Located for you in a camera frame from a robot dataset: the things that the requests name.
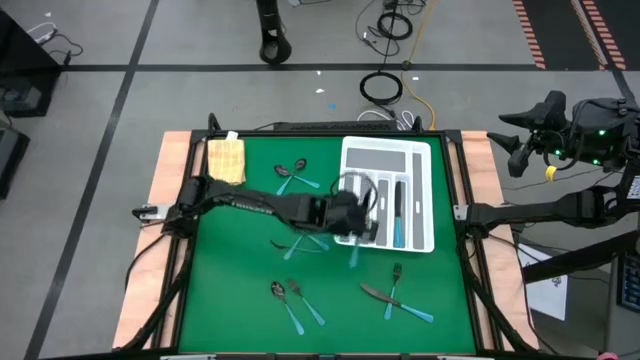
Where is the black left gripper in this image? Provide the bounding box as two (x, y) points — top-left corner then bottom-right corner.
(324, 188), (380, 246)

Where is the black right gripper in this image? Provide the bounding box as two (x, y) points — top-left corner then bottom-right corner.
(487, 90), (576, 178)

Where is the teal handled table knife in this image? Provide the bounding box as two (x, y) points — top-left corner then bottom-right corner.
(392, 179), (405, 250)
(359, 282), (435, 325)
(282, 233), (305, 262)

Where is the white cutlery tray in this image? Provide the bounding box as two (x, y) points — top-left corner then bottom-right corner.
(333, 135), (435, 254)

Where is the black power strip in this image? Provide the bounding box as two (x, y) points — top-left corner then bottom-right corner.
(273, 120), (400, 133)

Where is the yellow folded cloth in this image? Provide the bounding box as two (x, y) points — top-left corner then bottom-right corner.
(206, 130), (248, 187)

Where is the green table mat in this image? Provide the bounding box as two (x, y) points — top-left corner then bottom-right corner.
(177, 135), (478, 355)

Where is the white paper sheet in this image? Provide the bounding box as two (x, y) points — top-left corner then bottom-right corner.
(516, 243), (570, 322)

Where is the black control box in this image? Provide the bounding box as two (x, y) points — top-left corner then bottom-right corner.
(615, 251), (640, 315)

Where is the wooden table board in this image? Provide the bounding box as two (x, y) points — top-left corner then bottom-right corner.
(112, 130), (540, 351)

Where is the grey cabinet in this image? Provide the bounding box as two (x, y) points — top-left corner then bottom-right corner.
(602, 259), (640, 360)

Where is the black floor box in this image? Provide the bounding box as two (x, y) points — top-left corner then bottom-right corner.
(0, 124), (32, 201)

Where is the black cabinet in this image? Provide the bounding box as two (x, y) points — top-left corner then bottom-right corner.
(0, 9), (64, 119)

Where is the white floor cable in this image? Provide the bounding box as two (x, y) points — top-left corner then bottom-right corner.
(356, 108), (416, 131)

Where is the coiled black floor cable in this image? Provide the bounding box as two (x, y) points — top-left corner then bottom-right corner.
(375, 10), (415, 42)
(358, 70), (404, 107)

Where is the black frame bar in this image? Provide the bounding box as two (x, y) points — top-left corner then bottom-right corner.
(521, 230), (640, 285)

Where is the yellow floor cable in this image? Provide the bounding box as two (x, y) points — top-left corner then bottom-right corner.
(399, 0), (440, 131)

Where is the black stand post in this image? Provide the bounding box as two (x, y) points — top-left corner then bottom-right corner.
(256, 0), (293, 65)

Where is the thin white cable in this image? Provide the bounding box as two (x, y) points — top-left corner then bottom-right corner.
(25, 20), (57, 45)

